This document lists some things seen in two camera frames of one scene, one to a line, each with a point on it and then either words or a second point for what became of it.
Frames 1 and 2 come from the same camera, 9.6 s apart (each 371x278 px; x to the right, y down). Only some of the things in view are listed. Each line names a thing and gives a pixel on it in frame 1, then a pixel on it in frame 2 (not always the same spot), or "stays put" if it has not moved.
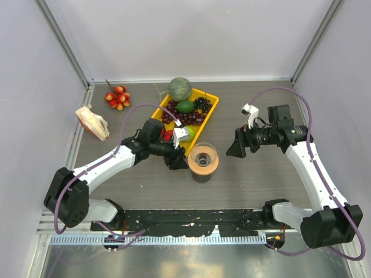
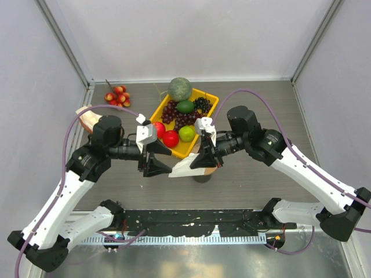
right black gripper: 244,138 to 207,158
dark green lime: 185,106 stays put
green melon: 179,89 stays put
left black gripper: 176,158 to 153,167
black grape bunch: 203,103 stays put
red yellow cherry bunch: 119,98 stays put
